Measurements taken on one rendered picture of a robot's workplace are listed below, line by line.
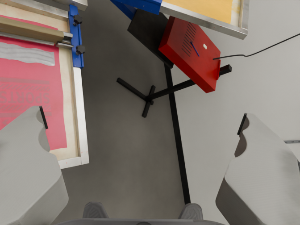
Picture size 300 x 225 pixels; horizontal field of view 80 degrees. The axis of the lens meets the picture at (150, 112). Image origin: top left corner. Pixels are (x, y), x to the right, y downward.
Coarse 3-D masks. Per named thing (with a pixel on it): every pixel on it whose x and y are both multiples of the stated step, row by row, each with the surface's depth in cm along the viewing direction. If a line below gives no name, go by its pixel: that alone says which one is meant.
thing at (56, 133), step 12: (36, 24) 87; (48, 48) 88; (12, 60) 78; (12, 72) 77; (24, 72) 80; (36, 72) 83; (48, 72) 86; (60, 72) 90; (60, 84) 89; (60, 96) 88; (60, 108) 87; (60, 120) 86; (48, 132) 82; (60, 132) 85; (60, 144) 84
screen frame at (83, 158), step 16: (0, 0) 77; (16, 0) 80; (32, 0) 84; (48, 16) 91; (64, 16) 92; (80, 80) 92; (80, 96) 91; (80, 112) 89; (80, 128) 88; (80, 144) 86; (64, 160) 81; (80, 160) 85
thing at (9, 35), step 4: (0, 32) 74; (4, 36) 75; (8, 36) 75; (12, 36) 76; (16, 36) 77; (20, 36) 78; (28, 40) 80; (32, 40) 81; (36, 40) 82; (40, 40) 83; (48, 44) 85; (52, 44) 86
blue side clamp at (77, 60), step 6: (72, 18) 94; (72, 24) 93; (72, 30) 93; (78, 30) 95; (78, 36) 94; (72, 42) 92; (78, 42) 94; (72, 48) 91; (72, 54) 91; (72, 60) 91; (78, 60) 92; (78, 66) 91
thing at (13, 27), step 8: (0, 24) 70; (8, 24) 70; (16, 24) 72; (24, 24) 74; (32, 24) 76; (8, 32) 75; (16, 32) 75; (24, 32) 76; (32, 32) 77; (40, 32) 78; (48, 32) 79; (56, 32) 82; (48, 40) 84; (56, 40) 85
